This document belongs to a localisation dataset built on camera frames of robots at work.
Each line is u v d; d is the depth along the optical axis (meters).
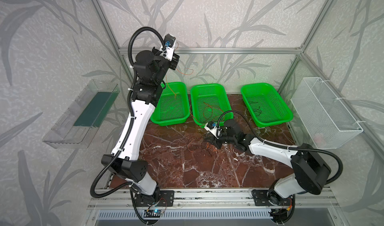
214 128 0.71
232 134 0.66
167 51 0.49
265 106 1.12
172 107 1.12
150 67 0.45
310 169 0.43
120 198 0.75
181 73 1.11
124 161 0.40
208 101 1.16
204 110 1.11
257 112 1.07
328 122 0.63
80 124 0.64
